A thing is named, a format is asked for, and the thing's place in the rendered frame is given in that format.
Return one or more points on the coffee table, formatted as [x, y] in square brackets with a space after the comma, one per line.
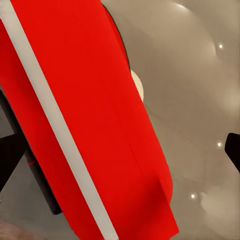
[184, 58]

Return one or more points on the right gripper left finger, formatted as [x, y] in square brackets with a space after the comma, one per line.
[12, 148]

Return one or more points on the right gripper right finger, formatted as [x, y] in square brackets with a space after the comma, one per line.
[232, 148]

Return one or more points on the radio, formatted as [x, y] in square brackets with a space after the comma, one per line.
[66, 74]

